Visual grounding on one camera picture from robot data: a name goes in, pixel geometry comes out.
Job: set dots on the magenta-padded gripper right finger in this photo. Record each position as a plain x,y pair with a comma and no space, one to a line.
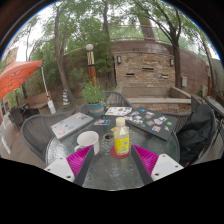
166,166

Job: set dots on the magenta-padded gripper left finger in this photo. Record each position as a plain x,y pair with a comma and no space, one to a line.
58,168

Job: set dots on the yellow-labelled clear drink bottle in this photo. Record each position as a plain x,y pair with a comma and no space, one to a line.
121,141

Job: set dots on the grey wicker chair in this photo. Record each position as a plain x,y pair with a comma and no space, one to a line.
115,98
38,133
213,151

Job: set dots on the white ceramic mug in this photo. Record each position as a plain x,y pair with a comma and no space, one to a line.
88,140

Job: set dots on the black jacket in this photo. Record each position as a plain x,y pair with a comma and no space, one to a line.
196,133

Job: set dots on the silver laptop with stickers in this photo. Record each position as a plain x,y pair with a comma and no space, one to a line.
70,125

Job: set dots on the small colourful sticker card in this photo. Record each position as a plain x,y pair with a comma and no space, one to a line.
102,122

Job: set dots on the group of dark patio chairs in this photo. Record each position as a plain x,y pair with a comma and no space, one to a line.
20,115

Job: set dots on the blue yellow striped cone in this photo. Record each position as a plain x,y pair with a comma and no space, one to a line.
66,98

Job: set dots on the wooden bench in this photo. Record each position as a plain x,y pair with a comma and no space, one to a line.
36,100

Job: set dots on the white sticker sheet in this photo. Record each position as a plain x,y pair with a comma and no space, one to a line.
118,111

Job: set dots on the dark round patio table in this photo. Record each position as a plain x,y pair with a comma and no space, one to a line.
216,105

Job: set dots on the green plant in blue pot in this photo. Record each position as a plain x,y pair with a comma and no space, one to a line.
93,95

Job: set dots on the orange patio umbrella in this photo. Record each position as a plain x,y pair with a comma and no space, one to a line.
16,78

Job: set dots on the grey wall box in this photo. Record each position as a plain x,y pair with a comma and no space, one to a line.
184,81

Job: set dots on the black wall lantern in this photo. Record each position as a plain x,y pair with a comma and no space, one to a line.
171,62
119,59

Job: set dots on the globe-topped lamp post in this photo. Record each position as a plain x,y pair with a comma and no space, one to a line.
91,66

